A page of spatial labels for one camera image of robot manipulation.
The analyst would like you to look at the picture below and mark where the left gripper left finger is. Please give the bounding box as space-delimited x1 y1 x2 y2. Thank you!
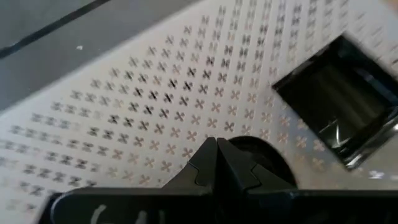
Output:
161 136 219 195

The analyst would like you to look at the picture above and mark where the black square mini plate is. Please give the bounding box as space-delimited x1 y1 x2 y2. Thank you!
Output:
271 34 398 170

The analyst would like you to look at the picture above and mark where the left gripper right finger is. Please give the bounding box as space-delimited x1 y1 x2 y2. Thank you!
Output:
216 137 298 195

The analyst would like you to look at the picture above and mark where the white perforated metal shelf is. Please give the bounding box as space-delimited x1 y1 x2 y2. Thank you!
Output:
0 0 398 224

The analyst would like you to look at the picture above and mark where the black teardrop mini plate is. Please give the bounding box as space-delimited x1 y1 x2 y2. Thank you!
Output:
228 136 298 187

